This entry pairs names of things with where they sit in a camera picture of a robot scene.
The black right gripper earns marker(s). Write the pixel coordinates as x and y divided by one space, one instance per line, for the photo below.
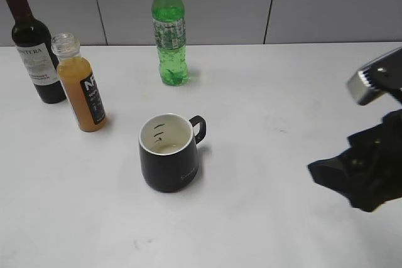
368 174

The black mug white interior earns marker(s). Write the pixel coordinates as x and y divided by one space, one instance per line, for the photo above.
168 150

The NFC orange juice bottle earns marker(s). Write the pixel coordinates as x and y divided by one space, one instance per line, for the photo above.
77 79

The green plastic soda bottle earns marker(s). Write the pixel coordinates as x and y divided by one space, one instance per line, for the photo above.
170 39

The dark red wine bottle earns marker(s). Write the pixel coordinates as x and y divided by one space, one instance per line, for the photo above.
32 39

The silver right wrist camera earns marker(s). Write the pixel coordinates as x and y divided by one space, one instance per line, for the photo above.
376 78

